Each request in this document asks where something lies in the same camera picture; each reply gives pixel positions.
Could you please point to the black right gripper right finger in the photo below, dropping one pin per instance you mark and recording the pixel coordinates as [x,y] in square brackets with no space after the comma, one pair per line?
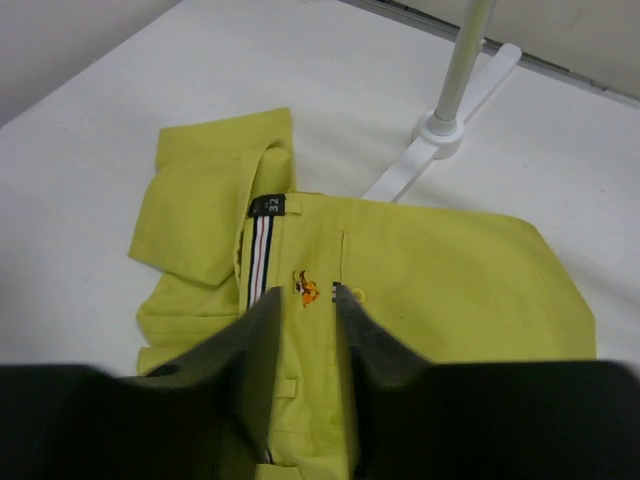
[411,418]

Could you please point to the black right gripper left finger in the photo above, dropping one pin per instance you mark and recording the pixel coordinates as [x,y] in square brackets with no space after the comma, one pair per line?
[202,415]

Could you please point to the white clothes rack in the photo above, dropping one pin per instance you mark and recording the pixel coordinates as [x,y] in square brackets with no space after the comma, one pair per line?
[439,133]

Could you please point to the yellow-green trousers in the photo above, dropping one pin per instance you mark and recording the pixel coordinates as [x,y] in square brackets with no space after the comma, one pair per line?
[223,222]

